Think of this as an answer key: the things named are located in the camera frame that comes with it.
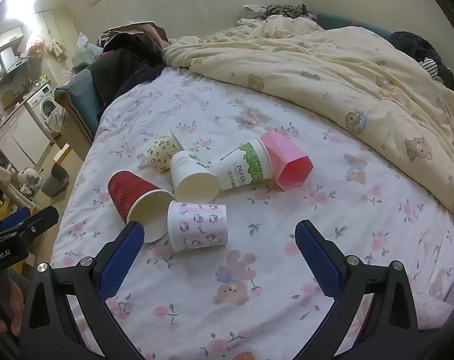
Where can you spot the dark clothes pile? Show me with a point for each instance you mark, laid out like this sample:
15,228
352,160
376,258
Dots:
125,60

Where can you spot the white brown plush toy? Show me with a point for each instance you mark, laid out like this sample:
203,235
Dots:
28,180

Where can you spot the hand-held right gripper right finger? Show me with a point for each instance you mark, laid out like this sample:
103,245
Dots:
318,262

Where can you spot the blue bed frame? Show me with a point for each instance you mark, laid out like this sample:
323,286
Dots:
80,90

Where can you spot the white wall cabinets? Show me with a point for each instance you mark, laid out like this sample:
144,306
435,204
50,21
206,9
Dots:
6,39

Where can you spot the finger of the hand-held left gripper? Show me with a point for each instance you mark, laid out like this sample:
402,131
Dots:
39,221
15,217

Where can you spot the dark patterned cloth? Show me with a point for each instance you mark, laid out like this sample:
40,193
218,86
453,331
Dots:
286,10

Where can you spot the person's left hand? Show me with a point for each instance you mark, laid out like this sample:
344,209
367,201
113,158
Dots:
16,292

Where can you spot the blue headboard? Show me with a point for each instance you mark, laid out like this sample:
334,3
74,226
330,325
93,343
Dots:
339,20

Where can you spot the yellow leopard print paper cup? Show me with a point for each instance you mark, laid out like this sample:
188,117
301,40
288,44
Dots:
159,153

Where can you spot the yellow bear print quilt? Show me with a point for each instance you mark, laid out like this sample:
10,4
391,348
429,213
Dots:
324,67

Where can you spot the plain white paper cup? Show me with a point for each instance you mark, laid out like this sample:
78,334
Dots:
191,180

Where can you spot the red ribbed paper cup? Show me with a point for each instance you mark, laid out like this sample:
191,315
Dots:
125,195

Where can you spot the white cat print paper cup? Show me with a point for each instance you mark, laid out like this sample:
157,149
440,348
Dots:
197,227

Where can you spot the pink faceted plastic cup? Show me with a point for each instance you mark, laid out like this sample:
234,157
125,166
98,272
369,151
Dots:
286,161

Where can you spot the white green leaf paper cup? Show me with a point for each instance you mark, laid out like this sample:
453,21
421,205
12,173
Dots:
242,165

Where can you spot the white wall appliance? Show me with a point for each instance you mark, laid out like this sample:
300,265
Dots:
0,62

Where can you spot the white drying rack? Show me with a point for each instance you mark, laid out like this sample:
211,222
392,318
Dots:
9,187

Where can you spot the black white striped cloth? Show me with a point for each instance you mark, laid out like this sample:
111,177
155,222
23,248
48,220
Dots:
431,67

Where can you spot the white washing machine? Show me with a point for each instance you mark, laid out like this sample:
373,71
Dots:
43,101

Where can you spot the white floor cabinet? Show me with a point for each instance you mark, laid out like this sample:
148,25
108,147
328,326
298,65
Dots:
21,135

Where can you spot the black fuzzy cloth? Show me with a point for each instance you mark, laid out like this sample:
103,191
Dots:
414,45

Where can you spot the grey trash bin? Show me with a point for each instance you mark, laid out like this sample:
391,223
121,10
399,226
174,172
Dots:
54,180

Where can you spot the clear plastic bag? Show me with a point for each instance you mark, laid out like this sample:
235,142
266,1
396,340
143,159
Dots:
83,50

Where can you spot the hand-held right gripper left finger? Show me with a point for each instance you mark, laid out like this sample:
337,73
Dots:
122,262

